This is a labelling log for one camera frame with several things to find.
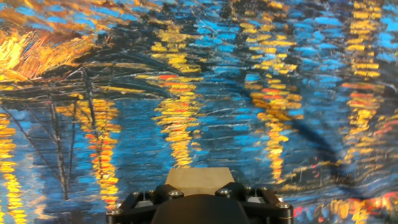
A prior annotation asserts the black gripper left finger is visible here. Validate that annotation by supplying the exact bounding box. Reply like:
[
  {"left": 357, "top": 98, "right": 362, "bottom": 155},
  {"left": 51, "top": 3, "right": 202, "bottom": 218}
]
[{"left": 105, "top": 185, "right": 170, "bottom": 224}]

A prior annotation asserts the small wooden cube block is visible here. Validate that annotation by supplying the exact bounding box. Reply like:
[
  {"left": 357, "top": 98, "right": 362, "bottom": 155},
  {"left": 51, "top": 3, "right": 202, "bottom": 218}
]
[{"left": 164, "top": 167, "right": 236, "bottom": 196}]

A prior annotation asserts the blue starry night tablecloth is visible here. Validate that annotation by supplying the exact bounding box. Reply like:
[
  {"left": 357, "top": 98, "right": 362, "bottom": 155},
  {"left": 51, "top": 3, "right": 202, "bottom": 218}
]
[{"left": 0, "top": 0, "right": 398, "bottom": 224}]

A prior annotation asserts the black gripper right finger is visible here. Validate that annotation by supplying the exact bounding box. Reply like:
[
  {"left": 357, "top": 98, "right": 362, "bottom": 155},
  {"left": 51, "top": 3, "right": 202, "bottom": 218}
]
[{"left": 231, "top": 183, "right": 294, "bottom": 224}]

